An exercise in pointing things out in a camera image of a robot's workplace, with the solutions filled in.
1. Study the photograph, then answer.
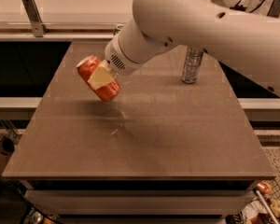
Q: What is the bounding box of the wire basket with items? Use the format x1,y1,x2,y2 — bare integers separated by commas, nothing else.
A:
241,180,280,224

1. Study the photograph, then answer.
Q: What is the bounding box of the left metal glass bracket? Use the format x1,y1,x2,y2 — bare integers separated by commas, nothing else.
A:
21,0,47,37

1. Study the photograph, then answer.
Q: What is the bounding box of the metal glass bracket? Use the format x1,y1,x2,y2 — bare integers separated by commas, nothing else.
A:
21,0,47,37
267,0,280,18

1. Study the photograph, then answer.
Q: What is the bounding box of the red Coca-Cola can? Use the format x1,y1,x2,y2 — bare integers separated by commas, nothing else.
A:
77,55,120,102

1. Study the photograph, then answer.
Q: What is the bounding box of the green soda can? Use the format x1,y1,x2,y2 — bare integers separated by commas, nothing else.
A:
113,24,124,35

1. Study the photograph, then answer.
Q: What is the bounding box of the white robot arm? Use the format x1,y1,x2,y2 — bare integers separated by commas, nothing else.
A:
88,0,280,97

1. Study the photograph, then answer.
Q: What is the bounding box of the dark round object left floor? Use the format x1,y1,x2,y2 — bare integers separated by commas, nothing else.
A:
0,137,15,156

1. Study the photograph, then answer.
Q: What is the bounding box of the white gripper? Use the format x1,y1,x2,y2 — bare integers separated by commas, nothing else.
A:
88,35,141,91

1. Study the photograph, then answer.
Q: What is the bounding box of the silver slim energy can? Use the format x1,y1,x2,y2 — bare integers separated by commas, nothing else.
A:
181,47,203,84

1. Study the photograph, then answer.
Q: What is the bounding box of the right metal glass bracket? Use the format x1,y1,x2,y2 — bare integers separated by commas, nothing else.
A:
267,0,280,18

